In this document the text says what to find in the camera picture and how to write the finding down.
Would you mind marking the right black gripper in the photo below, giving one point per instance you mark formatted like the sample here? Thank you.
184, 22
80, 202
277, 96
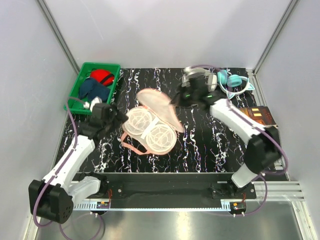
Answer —
178, 99

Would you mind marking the navy blue bra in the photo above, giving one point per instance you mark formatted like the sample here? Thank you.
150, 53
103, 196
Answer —
91, 89

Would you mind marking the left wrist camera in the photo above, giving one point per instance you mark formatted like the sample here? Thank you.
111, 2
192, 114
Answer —
89, 105

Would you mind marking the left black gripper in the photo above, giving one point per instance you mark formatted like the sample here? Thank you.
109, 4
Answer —
119, 116

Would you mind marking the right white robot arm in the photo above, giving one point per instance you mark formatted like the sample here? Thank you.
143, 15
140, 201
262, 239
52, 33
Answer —
263, 146

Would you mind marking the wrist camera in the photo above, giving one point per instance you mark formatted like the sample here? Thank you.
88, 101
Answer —
89, 105
190, 73

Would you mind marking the red bra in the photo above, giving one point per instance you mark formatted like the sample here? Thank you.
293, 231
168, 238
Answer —
102, 76

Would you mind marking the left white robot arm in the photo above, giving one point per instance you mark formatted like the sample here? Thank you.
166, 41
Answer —
54, 197

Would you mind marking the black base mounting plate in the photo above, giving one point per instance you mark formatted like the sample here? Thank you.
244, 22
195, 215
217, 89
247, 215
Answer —
213, 185

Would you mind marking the white over-ear headphones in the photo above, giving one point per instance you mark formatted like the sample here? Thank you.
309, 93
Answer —
212, 80

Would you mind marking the dark hardcover book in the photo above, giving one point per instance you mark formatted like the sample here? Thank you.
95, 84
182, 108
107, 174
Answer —
260, 114

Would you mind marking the pink mesh laundry bag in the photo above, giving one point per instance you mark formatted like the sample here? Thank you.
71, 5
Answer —
153, 126

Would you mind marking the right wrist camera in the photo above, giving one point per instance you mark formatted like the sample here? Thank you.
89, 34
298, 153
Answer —
190, 73

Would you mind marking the green plastic bin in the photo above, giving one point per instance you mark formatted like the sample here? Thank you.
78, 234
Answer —
75, 104

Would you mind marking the teal cat-ear headphones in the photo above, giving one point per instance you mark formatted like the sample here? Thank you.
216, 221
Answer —
228, 82

